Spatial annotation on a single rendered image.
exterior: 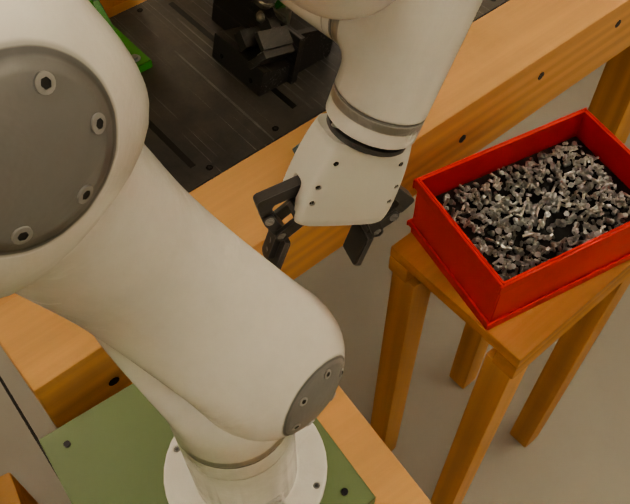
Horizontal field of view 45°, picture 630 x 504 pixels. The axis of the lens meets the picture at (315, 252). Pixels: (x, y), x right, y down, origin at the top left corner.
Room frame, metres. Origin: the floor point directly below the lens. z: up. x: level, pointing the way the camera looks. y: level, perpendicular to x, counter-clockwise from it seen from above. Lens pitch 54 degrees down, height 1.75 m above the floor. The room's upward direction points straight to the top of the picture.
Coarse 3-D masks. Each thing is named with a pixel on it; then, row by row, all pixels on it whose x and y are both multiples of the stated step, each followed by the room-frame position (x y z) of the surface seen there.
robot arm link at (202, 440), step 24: (120, 360) 0.30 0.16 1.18; (144, 384) 0.29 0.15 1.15; (168, 408) 0.28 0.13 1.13; (192, 408) 0.28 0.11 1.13; (192, 432) 0.26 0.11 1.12; (216, 432) 0.26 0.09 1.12; (192, 456) 0.26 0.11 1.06; (216, 456) 0.25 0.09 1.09; (240, 456) 0.25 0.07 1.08; (264, 456) 0.26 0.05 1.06
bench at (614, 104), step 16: (128, 0) 1.20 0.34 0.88; (144, 0) 1.20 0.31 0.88; (608, 64) 1.38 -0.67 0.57; (624, 64) 1.35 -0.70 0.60; (608, 80) 1.37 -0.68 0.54; (624, 80) 1.34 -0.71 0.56; (608, 96) 1.36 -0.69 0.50; (624, 96) 1.33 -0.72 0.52; (592, 112) 1.37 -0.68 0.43; (608, 112) 1.34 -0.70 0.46; (624, 112) 1.32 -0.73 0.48; (608, 128) 1.33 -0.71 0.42; (624, 128) 1.34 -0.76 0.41; (0, 304) 0.54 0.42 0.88
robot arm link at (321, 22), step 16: (288, 0) 0.51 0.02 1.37; (304, 0) 0.38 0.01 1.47; (320, 0) 0.37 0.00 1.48; (336, 0) 0.37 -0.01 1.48; (352, 0) 0.38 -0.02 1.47; (368, 0) 0.38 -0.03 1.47; (384, 0) 0.39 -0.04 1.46; (304, 16) 0.52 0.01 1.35; (320, 16) 0.40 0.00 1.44; (336, 16) 0.39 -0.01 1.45; (352, 16) 0.39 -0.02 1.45
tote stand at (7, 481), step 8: (0, 480) 0.33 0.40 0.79; (8, 480) 0.33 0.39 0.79; (16, 480) 0.34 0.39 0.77; (0, 488) 0.32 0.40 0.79; (8, 488) 0.32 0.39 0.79; (16, 488) 0.32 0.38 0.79; (24, 488) 0.34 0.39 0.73; (0, 496) 0.31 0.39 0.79; (8, 496) 0.31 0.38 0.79; (16, 496) 0.31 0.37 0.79; (24, 496) 0.33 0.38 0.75
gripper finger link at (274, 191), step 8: (296, 176) 0.46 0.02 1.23; (280, 184) 0.45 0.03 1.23; (288, 184) 0.45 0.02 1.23; (296, 184) 0.45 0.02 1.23; (264, 192) 0.44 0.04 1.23; (272, 192) 0.44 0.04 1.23; (280, 192) 0.44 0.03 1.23; (288, 192) 0.44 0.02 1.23; (296, 192) 0.44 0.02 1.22; (256, 200) 0.43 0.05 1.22; (264, 200) 0.43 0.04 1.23; (272, 200) 0.43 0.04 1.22; (280, 200) 0.44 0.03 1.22; (264, 208) 0.43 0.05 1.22; (272, 208) 0.43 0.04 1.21; (264, 216) 0.43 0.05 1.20
